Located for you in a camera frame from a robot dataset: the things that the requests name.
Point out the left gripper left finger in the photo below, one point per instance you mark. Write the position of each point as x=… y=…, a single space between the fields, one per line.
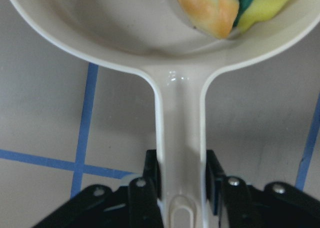
x=133 y=205

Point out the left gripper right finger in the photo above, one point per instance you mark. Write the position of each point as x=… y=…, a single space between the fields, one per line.
x=241 y=205

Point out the beige plastic dustpan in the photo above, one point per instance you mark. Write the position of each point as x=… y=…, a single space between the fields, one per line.
x=152 y=39

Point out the yellow green sponge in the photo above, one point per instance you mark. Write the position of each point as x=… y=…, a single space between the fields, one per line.
x=255 y=11

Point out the toy croissant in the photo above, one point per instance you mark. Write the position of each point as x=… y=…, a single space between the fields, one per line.
x=214 y=17

